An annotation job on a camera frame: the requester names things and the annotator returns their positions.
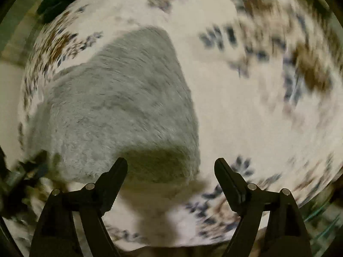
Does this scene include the grey fluffy pants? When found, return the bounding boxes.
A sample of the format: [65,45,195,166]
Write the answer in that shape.
[24,27,200,184]

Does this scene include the floral fleece bed blanket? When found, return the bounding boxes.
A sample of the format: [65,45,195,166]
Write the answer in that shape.
[6,0,342,256]

